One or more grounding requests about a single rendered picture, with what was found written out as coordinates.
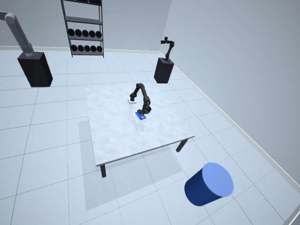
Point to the blue circuit board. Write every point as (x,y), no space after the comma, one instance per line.
(140,116)

